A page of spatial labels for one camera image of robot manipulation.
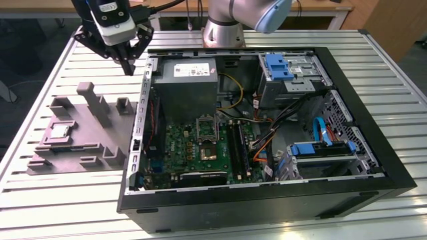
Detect black PC case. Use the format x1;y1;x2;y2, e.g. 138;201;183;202
115;46;419;235

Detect white furniture leg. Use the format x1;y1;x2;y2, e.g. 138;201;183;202
0;79;18;103

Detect grey parts rack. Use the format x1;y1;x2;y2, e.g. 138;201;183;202
26;81;141;176

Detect CPU socket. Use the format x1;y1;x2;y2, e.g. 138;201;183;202
198;143;221;162

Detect metal socket cover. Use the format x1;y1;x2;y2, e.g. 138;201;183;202
195;114;221;144

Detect grey metal drive cage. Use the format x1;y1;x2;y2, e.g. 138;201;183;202
258;53;335;109

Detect black camera cable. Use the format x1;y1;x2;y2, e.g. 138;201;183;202
130;0;186;23

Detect silver CPU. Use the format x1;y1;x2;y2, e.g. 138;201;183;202
48;124;71;139

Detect grey power supply unit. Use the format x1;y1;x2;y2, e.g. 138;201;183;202
151;58;221;126

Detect light blue data cable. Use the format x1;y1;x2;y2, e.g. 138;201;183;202
313;116;335;147

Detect black RAM slot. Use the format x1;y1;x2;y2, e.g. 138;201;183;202
230;120;245;180
235;120;250;179
227;120;241;180
239;120;254;178

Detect black cable bundle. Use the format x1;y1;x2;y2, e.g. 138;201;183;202
251;89;330;151

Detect blue card retention latch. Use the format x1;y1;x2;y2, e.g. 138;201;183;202
129;173;147;191

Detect blue disk carrier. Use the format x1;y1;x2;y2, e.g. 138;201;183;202
290;141;359;158

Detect green motherboard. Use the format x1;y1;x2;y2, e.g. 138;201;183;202
139;119;269;188

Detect wooden desk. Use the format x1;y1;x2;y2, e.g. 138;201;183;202
59;0;355;31

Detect blue drive bay latch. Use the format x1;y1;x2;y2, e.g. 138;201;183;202
265;53;295;81

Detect red twisted fan wire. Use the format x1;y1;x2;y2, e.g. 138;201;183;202
143;99;158;153

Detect yellow wire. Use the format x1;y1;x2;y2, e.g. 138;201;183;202
218;72;245;110

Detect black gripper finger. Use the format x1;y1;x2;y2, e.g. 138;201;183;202
74;27;130;76
126;23;155;76

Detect black graphics card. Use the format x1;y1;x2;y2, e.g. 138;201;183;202
178;171;229;187

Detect orange wires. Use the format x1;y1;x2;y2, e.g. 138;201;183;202
253;147;269;166

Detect wooden cabinet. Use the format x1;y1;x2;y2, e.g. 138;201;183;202
342;0;427;63

